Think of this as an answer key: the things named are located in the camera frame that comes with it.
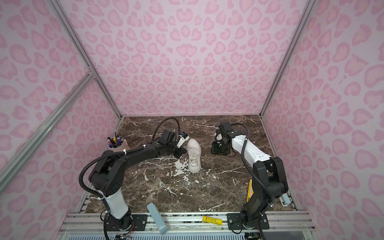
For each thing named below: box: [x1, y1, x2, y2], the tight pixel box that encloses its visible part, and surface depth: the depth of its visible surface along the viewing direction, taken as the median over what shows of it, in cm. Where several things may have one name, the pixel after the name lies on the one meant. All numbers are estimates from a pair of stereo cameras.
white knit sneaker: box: [186, 138, 202, 173], surface depth 94 cm
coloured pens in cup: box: [107, 130, 124, 148], surface depth 92 cm
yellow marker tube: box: [202, 216, 223, 226], surface depth 74 cm
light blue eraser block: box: [147, 202, 169, 235], surface depth 72 cm
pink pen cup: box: [107, 136, 131, 152], surface depth 92 cm
